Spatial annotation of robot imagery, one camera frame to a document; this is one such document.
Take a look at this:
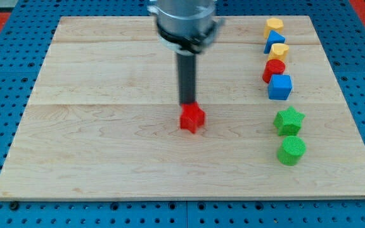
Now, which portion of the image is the green cylinder block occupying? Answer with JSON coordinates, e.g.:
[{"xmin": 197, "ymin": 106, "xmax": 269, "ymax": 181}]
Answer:
[{"xmin": 277, "ymin": 136, "xmax": 306, "ymax": 166}]

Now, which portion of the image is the blue cube block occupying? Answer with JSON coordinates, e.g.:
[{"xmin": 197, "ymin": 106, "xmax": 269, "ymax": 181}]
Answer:
[{"xmin": 267, "ymin": 74, "xmax": 293, "ymax": 100}]

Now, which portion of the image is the yellow hexagon block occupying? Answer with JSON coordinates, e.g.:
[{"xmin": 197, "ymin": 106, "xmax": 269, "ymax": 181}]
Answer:
[{"xmin": 263, "ymin": 17, "xmax": 284, "ymax": 39}]

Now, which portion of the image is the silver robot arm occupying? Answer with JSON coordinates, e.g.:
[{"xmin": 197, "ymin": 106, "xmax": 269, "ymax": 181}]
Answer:
[{"xmin": 148, "ymin": 0, "xmax": 224, "ymax": 105}]

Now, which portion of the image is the red star block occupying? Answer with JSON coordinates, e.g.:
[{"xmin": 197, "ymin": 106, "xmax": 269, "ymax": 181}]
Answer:
[{"xmin": 179, "ymin": 102, "xmax": 206, "ymax": 134}]

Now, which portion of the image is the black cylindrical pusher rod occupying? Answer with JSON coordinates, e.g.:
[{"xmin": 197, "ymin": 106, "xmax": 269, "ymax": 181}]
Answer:
[{"xmin": 176, "ymin": 54, "xmax": 196, "ymax": 105}]

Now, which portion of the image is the blue triangle block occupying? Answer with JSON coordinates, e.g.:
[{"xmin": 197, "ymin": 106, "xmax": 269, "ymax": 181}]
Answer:
[{"xmin": 264, "ymin": 30, "xmax": 286, "ymax": 54}]

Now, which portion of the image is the red cylinder block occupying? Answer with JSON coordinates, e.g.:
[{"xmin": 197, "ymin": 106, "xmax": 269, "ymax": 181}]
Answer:
[{"xmin": 262, "ymin": 59, "xmax": 286, "ymax": 83}]

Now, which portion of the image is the green star block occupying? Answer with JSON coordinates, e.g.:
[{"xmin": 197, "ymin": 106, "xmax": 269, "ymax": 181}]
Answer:
[{"xmin": 273, "ymin": 106, "xmax": 305, "ymax": 136}]

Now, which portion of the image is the wooden board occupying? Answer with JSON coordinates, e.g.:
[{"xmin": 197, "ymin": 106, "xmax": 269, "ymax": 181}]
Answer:
[{"xmin": 0, "ymin": 16, "xmax": 365, "ymax": 201}]

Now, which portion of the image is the yellow heart block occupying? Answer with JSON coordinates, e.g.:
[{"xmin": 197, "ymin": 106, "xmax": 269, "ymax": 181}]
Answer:
[{"xmin": 267, "ymin": 43, "xmax": 290, "ymax": 61}]

